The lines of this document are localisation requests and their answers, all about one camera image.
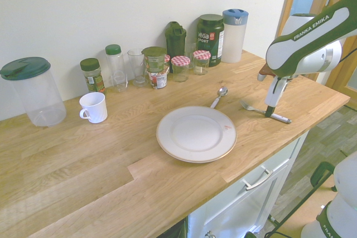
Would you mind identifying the white cabinet door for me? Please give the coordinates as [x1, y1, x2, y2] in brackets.
[189, 162, 293, 238]

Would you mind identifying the green yogurt cup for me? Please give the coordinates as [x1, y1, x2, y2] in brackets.
[141, 46, 167, 74]

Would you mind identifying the coffee jar with green lid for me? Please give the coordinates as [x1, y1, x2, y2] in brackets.
[79, 57, 107, 96]

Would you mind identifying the black shaker bottle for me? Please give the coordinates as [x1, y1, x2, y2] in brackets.
[164, 21, 187, 60]

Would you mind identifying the black dishwasher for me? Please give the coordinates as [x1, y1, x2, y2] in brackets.
[158, 217, 190, 238]

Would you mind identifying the clear pitcher with blue lid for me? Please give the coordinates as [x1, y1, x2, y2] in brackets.
[221, 8, 249, 64]

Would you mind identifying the white plate with gold rim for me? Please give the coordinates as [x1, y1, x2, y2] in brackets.
[156, 105, 238, 163]

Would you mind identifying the clear bottle with green cap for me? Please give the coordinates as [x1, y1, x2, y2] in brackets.
[104, 43, 128, 93]

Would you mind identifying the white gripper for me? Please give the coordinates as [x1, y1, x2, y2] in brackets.
[264, 77, 290, 118]

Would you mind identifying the white handled metal fork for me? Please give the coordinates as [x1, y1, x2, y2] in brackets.
[239, 99, 292, 124]

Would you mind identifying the white handled metal spoon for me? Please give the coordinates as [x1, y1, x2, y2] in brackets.
[209, 86, 229, 109]

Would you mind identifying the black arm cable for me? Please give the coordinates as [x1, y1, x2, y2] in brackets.
[337, 47, 357, 63]

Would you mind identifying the white drawer front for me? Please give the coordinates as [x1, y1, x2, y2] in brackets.
[223, 134, 307, 211]

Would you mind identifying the white mug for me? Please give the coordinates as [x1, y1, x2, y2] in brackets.
[79, 91, 109, 124]

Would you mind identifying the black protein powder tub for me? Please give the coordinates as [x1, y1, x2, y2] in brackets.
[196, 13, 225, 68]

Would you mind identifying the clear glass tumbler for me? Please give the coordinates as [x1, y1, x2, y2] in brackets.
[184, 42, 197, 69]

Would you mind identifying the silver drawer handle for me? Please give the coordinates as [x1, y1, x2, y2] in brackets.
[241, 165, 273, 191]

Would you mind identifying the clear container with green lid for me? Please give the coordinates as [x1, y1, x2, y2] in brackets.
[0, 56, 67, 129]

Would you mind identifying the tall footed clear glass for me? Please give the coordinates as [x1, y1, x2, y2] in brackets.
[127, 48, 149, 88]

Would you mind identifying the white yogurt cup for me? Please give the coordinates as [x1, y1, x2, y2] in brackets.
[147, 66, 170, 90]

